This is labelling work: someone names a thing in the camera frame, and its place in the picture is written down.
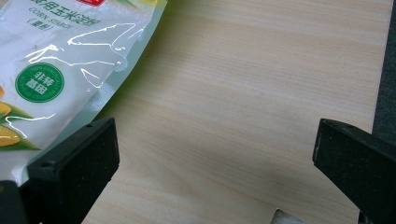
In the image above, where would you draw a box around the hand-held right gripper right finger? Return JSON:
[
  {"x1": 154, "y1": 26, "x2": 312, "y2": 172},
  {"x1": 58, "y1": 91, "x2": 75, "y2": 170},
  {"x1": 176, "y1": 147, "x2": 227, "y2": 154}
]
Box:
[{"x1": 312, "y1": 118, "x2": 396, "y2": 224}]

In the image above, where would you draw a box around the white corn starch bag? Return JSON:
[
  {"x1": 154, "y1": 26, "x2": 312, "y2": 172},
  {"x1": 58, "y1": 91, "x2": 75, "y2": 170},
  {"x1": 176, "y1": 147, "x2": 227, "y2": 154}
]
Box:
[{"x1": 0, "y1": 0, "x2": 168, "y2": 187}]

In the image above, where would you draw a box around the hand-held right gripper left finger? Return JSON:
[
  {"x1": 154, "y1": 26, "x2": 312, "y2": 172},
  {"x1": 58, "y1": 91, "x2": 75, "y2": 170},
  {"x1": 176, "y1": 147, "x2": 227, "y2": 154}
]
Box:
[{"x1": 26, "y1": 117, "x2": 120, "y2": 224}]

